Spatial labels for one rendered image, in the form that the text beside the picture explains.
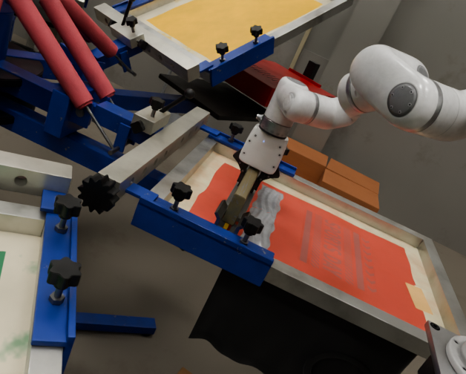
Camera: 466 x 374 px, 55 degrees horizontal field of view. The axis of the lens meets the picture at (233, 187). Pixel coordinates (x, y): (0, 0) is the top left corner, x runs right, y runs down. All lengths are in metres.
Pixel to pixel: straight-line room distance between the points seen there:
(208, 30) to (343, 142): 2.79
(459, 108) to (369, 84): 0.14
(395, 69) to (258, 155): 0.48
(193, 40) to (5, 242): 1.19
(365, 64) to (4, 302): 0.66
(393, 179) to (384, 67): 3.81
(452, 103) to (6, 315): 0.70
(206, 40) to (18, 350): 1.38
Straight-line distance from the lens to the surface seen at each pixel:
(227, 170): 1.36
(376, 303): 1.11
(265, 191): 1.31
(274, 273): 0.94
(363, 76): 0.79
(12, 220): 0.84
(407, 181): 4.57
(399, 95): 0.73
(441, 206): 4.70
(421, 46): 4.36
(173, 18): 1.96
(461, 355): 0.72
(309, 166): 3.86
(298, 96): 1.00
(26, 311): 0.72
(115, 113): 1.21
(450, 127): 0.77
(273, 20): 1.93
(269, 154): 1.12
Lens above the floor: 1.47
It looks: 24 degrees down
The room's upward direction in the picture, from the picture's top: 25 degrees clockwise
